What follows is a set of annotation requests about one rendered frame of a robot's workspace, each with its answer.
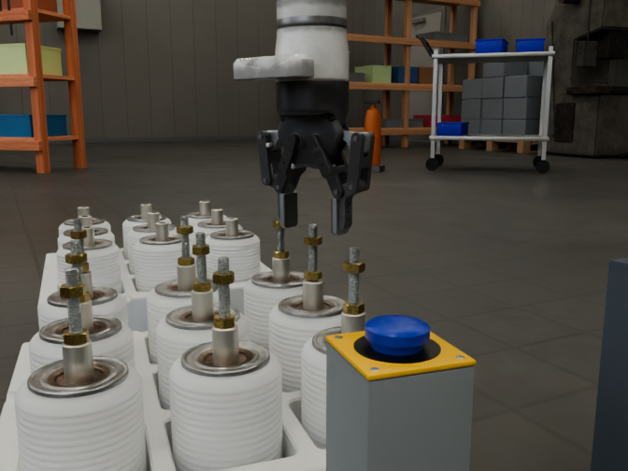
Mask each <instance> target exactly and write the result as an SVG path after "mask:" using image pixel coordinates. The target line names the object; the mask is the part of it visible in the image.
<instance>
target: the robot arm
mask: <svg viewBox="0 0 628 471"><path fill-rule="evenodd" d="M346 28H347V0H277V29H278V30H277V42H276V50H275V56H263V57H251V58H239V59H236V61H235V62H234V79H237V80H246V81H249V80H259V79H275V80H276V111H277V113H278V114H279V116H280V126H279V128H278V130H270V131H259V132H258V133H257V143H258V151H259V160H260V168H261V177H262V183H263V185H264V186H267V185H268V186H270V187H272V188H273V189H275V191H276V192H277V194H278V220H279V221H280V226H281V227H283V228H291V227H294V226H296V225H297V223H298V208H297V193H296V192H295V191H294V190H295V189H296V186H297V184H298V181H299V179H300V177H301V175H302V174H303V173H304V172H305V171H306V169H307V167H311V168H314V169H320V172H321V175H322V177H323V178H325V179H326V180H327V182H328V185H329V187H330V190H331V192H332V195H333V197H334V198H333V199H331V231H332V234H333V235H338V236H340V235H343V234H346V233H347V232H348V231H349V228H350V227H351V225H352V198H353V196H354V195H355V194H356V193H361V192H364V191H367V190H368V189H369V187H370V180H371V171H372V162H373V152H374V143H375V136H374V134H373V133H372V132H359V133H358V132H352V131H350V129H349V127H348V125H347V121H346V118H347V114H348V112H349V109H350V82H349V70H350V57H349V45H348V39H347V29H346ZM347 144H348V146H347V150H348V151H349V152H350V158H349V163H348V162H347V159H346V157H345V154H344V152H343V149H344V148H345V146H346V145H347ZM282 146H283V148H284V151H283V153H282V156H281V147H282ZM271 164H272V169H273V174H272V171H271ZM333 164H335V166H333Z"/></svg>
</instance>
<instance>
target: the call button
mask: <svg viewBox="0 0 628 471"><path fill-rule="evenodd" d="M364 335H365V338H366V339H367V340H369V341H370V342H371V347H372V349H373V350H376V351H378V352H380V353H384V354H388V355H397V356H404V355H411V354H415V353H418V352H420V351H422V348H423V344H425V343H427V342H428V341H429V340H430V326H429V325H428V324H427V323H426V322H425V321H423V320H421V319H418V318H415V317H410V316H405V315H383V316H378V317H375V318H373V319H371V320H370V321H368V322H367V323H366V324H365V331H364Z"/></svg>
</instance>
